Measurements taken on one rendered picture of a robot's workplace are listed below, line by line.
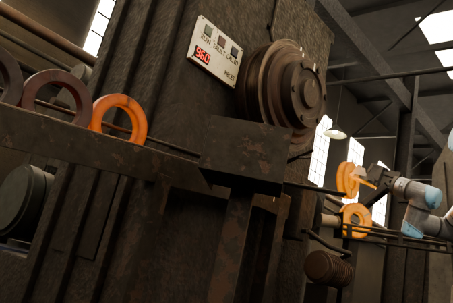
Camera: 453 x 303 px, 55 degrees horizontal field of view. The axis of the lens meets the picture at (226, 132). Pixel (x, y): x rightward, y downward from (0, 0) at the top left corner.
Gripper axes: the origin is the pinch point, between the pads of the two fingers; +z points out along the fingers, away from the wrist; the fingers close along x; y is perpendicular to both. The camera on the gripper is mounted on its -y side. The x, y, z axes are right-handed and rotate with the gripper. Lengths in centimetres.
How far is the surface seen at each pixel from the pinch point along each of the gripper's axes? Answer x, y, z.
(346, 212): -15.9, -12.9, 3.0
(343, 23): -437, 344, 385
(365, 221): -23.3, -12.5, -2.3
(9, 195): 62, -78, 139
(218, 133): 87, -16, -14
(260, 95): 43, 11, 23
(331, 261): -1.9, -33.8, -6.9
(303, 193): 2.6, -13.7, 14.7
